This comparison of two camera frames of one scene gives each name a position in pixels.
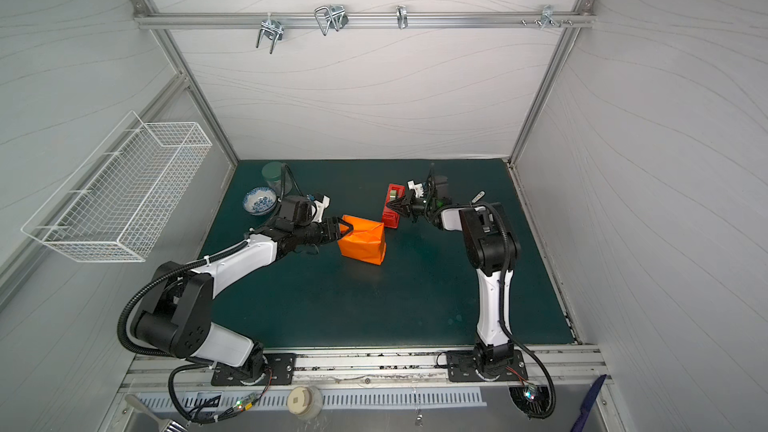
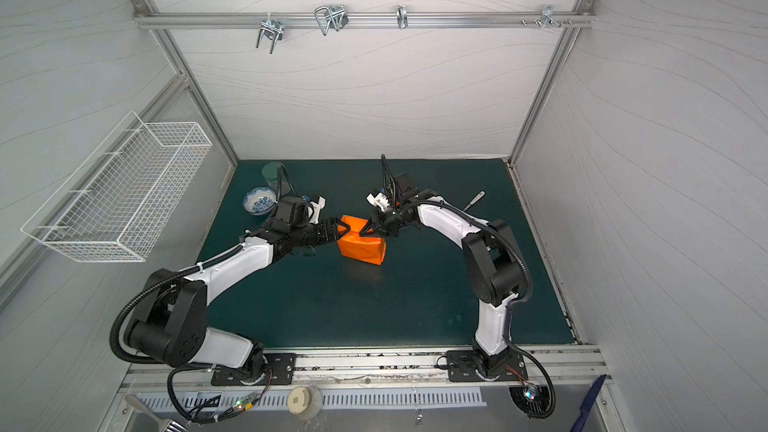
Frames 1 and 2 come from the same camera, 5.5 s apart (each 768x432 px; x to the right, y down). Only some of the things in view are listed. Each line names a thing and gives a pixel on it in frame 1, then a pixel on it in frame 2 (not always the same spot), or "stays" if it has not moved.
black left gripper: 333,235 stays
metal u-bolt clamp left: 272,29 stays
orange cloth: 366,242 stays
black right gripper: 411,205 to 387,223
